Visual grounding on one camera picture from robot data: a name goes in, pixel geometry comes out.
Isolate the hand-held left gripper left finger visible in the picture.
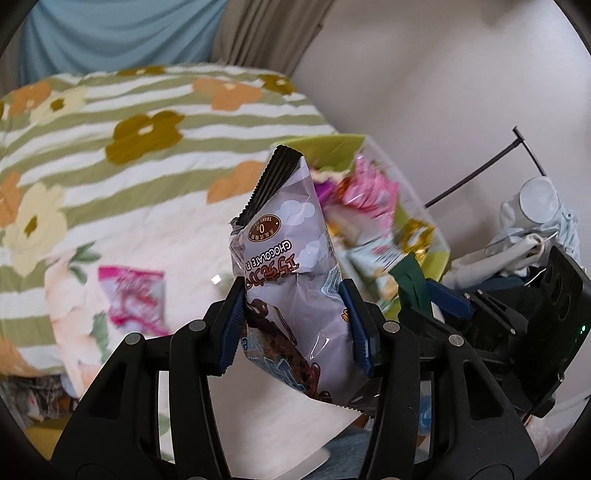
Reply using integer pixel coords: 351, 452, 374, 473
58, 278, 246, 480

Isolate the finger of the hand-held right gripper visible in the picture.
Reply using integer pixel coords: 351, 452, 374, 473
426, 280, 519, 340
397, 305, 467, 354

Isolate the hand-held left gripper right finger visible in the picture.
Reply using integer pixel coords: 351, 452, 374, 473
339, 278, 539, 480

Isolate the dark green snack packet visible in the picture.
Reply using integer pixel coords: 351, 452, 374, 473
390, 258, 432, 319

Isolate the purple chocolate snack packet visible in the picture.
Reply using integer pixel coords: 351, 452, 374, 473
229, 144, 384, 411

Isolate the yellow-green storage box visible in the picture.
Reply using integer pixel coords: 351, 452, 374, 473
270, 134, 451, 324

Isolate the white cloth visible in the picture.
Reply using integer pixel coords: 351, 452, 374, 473
443, 233, 548, 296

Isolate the pale green snack packet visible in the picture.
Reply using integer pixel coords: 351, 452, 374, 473
346, 240, 407, 305

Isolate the pink floral cloth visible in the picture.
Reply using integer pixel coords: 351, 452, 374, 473
44, 203, 370, 464

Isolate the pink white snack packet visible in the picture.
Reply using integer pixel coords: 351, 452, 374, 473
98, 265, 169, 337

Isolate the clear plastic cup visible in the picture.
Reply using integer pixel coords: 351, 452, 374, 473
519, 178, 561, 221

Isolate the black metal rack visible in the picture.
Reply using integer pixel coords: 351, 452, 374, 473
425, 127, 548, 210

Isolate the green striped floral blanket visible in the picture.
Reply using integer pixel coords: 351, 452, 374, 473
0, 65, 342, 374

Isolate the yellow stool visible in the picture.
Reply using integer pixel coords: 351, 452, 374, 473
23, 419, 71, 449

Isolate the beige curtain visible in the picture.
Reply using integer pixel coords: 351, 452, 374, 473
212, 0, 334, 77

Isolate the blue curtain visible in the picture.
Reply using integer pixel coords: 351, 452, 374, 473
18, 0, 229, 86

